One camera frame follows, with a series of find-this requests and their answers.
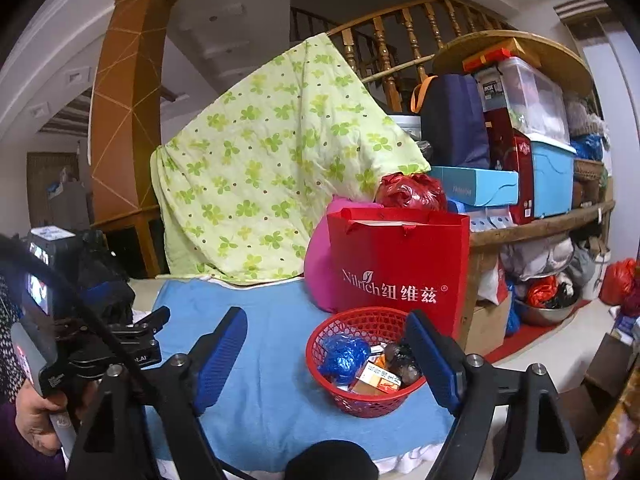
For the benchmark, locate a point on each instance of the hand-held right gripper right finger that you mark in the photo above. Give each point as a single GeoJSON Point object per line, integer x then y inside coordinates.
{"type": "Point", "coordinates": [430, 365]}

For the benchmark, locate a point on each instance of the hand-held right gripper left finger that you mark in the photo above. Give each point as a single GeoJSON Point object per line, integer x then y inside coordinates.
{"type": "Point", "coordinates": [222, 360]}

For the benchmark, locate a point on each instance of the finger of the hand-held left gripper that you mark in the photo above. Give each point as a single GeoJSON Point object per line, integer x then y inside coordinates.
{"type": "Point", "coordinates": [107, 294]}
{"type": "Point", "coordinates": [150, 320]}

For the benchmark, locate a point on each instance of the black plastic bag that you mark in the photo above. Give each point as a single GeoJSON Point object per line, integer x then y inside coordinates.
{"type": "Point", "coordinates": [407, 365]}

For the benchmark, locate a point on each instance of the orange packet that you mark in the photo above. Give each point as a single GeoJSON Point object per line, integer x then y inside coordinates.
{"type": "Point", "coordinates": [377, 379]}

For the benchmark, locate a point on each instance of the red plastic basket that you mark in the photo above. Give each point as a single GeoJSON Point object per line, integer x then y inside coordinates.
{"type": "Point", "coordinates": [370, 402]}

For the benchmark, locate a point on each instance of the blue plastic bag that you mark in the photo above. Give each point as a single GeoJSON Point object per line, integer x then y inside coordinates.
{"type": "Point", "coordinates": [342, 355]}

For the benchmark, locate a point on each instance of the person's left hand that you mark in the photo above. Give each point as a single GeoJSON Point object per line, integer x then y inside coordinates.
{"type": "Point", "coordinates": [35, 420]}

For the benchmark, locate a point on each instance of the beige mattress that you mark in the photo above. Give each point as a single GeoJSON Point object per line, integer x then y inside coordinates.
{"type": "Point", "coordinates": [145, 295]}

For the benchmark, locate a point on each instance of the black clothes pile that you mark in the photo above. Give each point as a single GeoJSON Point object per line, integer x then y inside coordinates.
{"type": "Point", "coordinates": [102, 260]}

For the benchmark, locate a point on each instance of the wooden cabinet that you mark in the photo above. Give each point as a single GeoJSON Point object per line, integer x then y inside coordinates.
{"type": "Point", "coordinates": [130, 245]}

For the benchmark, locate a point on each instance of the blue blanket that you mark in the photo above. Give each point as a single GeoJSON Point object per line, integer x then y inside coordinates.
{"type": "Point", "coordinates": [270, 400]}

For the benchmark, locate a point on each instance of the cardboard box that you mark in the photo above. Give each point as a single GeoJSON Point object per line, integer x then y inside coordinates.
{"type": "Point", "coordinates": [487, 325]}

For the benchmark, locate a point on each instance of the red floor mat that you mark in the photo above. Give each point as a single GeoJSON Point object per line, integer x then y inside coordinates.
{"type": "Point", "coordinates": [530, 335]}

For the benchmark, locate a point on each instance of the red paper bag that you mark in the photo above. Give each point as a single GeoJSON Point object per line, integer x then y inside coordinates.
{"type": "Point", "coordinates": [400, 260]}

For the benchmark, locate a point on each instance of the metal basin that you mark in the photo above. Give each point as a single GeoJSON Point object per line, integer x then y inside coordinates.
{"type": "Point", "coordinates": [547, 312]}

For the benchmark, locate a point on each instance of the pink pillow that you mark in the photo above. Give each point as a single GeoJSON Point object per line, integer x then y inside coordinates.
{"type": "Point", "coordinates": [320, 265]}

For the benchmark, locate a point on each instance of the black round object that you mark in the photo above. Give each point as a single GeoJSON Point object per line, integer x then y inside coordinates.
{"type": "Point", "coordinates": [332, 462]}

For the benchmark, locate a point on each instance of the white and blue boxes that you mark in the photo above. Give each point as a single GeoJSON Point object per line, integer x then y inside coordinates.
{"type": "Point", "coordinates": [487, 219]}

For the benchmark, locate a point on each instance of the red plastic bag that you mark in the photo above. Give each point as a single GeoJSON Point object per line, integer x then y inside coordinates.
{"type": "Point", "coordinates": [410, 192]}

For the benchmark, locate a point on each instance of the orange-brown wooden pillar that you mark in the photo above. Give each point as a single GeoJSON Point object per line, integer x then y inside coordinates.
{"type": "Point", "coordinates": [130, 110]}

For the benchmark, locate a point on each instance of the teal flat box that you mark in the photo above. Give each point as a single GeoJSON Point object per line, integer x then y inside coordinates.
{"type": "Point", "coordinates": [475, 185]}

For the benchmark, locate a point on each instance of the green clover print blanket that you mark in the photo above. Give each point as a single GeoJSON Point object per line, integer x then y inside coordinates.
{"type": "Point", "coordinates": [260, 170]}

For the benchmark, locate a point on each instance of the wooden table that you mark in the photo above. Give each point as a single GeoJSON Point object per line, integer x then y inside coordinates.
{"type": "Point", "coordinates": [550, 220]}

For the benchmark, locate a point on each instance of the orange plastic bag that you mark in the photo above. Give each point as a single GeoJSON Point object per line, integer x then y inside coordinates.
{"type": "Point", "coordinates": [617, 282]}

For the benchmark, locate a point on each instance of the red tall box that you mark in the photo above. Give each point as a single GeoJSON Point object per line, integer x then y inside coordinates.
{"type": "Point", "coordinates": [520, 180]}

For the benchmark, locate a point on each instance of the blue plastic storage box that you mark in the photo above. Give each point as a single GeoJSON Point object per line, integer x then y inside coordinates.
{"type": "Point", "coordinates": [552, 180]}

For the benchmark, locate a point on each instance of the grey lidded container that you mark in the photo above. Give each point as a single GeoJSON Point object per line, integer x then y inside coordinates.
{"type": "Point", "coordinates": [405, 127]}

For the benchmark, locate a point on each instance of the navy bag with orange trim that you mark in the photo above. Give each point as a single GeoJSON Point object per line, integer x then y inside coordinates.
{"type": "Point", "coordinates": [452, 125]}

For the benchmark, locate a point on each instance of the wicker basket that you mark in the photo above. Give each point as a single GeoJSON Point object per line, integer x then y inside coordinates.
{"type": "Point", "coordinates": [589, 180]}

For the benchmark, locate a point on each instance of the clear plastic storage box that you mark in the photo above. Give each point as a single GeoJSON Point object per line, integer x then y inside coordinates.
{"type": "Point", "coordinates": [535, 100]}

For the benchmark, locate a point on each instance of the orange flat box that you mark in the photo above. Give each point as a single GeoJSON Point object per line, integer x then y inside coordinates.
{"type": "Point", "coordinates": [487, 60]}

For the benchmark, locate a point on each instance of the wooden stair railing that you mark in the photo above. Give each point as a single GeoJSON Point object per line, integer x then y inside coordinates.
{"type": "Point", "coordinates": [390, 50]}

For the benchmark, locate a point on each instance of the round wooden tabletop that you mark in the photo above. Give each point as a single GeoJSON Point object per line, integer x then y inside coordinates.
{"type": "Point", "coordinates": [555, 55]}

